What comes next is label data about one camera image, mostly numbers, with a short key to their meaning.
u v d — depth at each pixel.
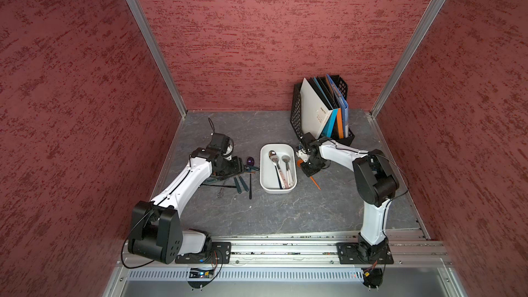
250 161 0.97
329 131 0.92
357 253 0.72
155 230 0.41
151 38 0.88
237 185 0.92
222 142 0.68
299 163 0.88
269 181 0.93
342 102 0.85
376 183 0.52
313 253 0.76
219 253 0.75
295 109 1.01
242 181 0.92
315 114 0.88
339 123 0.90
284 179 0.92
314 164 0.82
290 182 0.91
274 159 1.00
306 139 0.80
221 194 0.90
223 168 0.70
